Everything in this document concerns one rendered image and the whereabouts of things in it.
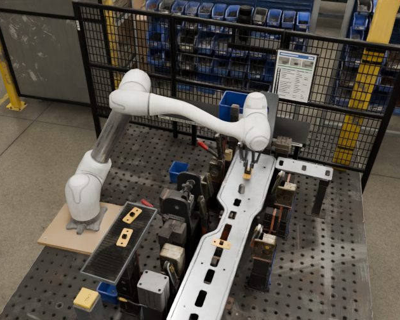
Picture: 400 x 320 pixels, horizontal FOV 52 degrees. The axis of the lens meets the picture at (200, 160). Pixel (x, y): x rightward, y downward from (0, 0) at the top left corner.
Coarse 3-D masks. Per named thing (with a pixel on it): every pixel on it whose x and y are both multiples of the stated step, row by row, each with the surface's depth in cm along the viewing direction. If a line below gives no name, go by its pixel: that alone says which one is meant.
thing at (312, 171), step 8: (280, 160) 219; (288, 160) 219; (296, 160) 219; (280, 168) 214; (288, 168) 214; (296, 168) 214; (312, 168) 214; (320, 168) 214; (328, 168) 214; (304, 176) 211; (312, 176) 209; (320, 176) 209; (328, 176) 210
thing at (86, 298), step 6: (84, 288) 140; (78, 294) 138; (84, 294) 138; (90, 294) 138; (96, 294) 138; (78, 300) 136; (84, 300) 136; (90, 300) 136; (84, 306) 135; (90, 306) 135
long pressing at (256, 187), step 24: (240, 168) 213; (264, 168) 213; (264, 192) 200; (240, 216) 188; (240, 240) 177; (192, 264) 167; (192, 288) 158; (216, 288) 159; (168, 312) 150; (192, 312) 151; (216, 312) 151
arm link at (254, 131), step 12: (156, 96) 181; (156, 108) 180; (168, 108) 181; (180, 108) 180; (192, 108) 179; (192, 120) 180; (204, 120) 175; (216, 120) 174; (240, 120) 173; (252, 120) 170; (264, 120) 172; (228, 132) 172; (240, 132) 170; (252, 132) 166; (264, 132) 166; (252, 144) 166; (264, 144) 167
